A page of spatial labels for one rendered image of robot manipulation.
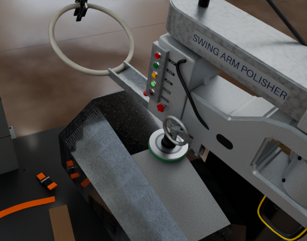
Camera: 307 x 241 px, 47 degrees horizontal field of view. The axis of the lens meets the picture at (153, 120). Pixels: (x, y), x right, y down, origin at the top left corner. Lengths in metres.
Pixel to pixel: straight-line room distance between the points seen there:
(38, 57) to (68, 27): 0.64
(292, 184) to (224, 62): 0.51
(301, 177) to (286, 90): 0.34
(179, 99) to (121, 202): 0.68
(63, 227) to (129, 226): 0.68
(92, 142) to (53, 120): 1.12
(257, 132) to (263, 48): 0.30
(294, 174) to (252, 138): 0.19
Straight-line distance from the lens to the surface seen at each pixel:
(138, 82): 1.91
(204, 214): 1.76
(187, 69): 1.38
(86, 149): 2.09
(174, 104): 1.53
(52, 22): 2.02
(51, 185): 2.67
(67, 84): 3.48
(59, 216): 2.46
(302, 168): 1.32
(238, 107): 1.42
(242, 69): 1.22
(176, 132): 1.51
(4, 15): 4.53
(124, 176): 1.89
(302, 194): 1.38
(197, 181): 1.85
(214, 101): 1.42
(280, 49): 1.26
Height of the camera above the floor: 2.30
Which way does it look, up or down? 46 degrees down
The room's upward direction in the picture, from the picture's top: 10 degrees clockwise
